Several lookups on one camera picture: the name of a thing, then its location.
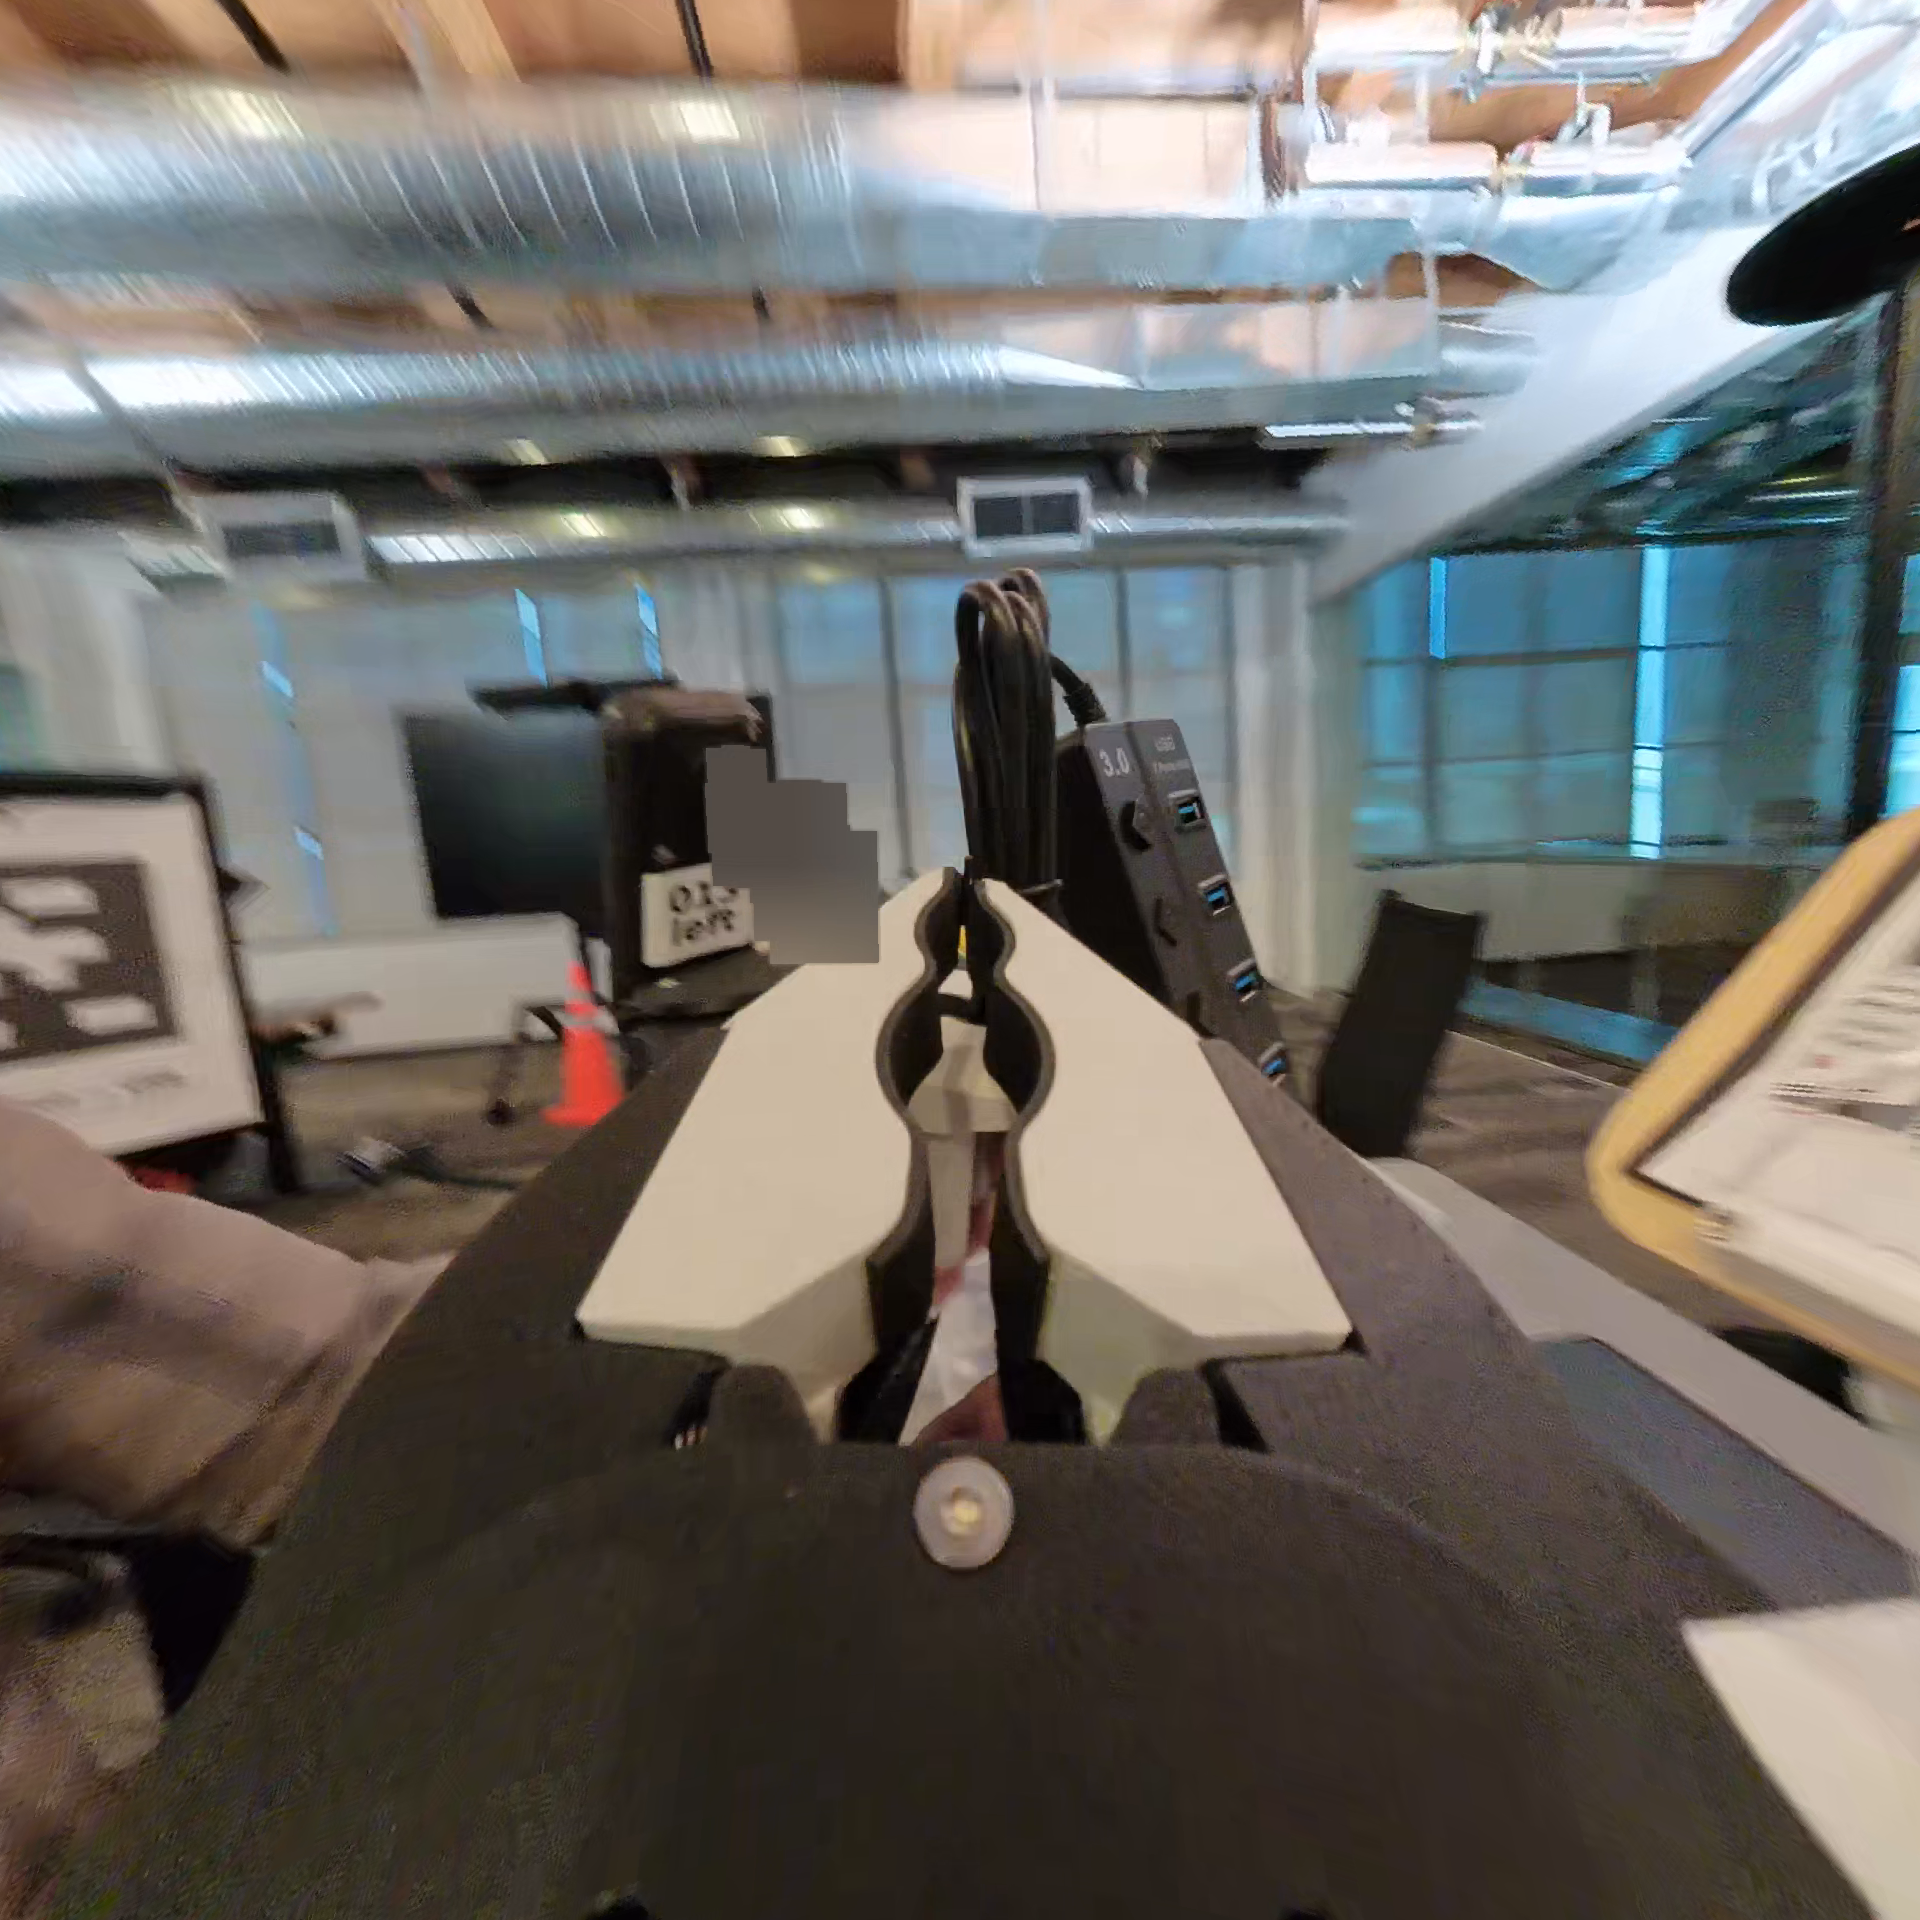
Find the person's left forearm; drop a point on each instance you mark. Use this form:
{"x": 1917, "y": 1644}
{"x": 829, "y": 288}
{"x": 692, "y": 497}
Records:
{"x": 181, "y": 1320}

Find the black flat screen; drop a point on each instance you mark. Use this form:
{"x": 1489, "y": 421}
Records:
{"x": 510, "y": 809}

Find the orange traffic cone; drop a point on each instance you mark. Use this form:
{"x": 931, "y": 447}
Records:
{"x": 586, "y": 1073}

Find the white ceiling vent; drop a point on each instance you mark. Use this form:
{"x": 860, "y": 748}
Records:
{"x": 285, "y": 539}
{"x": 1023, "y": 515}

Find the black equipment white sign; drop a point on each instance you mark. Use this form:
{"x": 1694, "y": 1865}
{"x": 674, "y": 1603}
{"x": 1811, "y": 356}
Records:
{"x": 653, "y": 781}

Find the framed black-white tag sign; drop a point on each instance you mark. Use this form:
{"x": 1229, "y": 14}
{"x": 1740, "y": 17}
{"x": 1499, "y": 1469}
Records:
{"x": 90, "y": 960}

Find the black multi-port usb hub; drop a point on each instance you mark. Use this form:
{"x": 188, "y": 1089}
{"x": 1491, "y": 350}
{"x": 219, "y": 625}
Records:
{"x": 1142, "y": 839}

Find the black office chair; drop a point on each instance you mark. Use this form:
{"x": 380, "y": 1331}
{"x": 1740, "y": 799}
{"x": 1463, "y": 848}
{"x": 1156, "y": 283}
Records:
{"x": 1395, "y": 1020}

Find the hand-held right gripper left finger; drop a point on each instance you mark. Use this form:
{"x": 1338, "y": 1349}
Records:
{"x": 764, "y": 1184}

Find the silver spiral air duct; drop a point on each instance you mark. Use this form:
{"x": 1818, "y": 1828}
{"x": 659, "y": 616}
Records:
{"x": 599, "y": 181}

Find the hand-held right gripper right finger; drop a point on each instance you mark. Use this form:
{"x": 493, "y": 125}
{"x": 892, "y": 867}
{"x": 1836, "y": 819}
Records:
{"x": 1171, "y": 1201}

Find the printed instruction sheet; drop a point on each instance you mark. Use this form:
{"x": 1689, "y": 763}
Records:
{"x": 1845, "y": 1049}

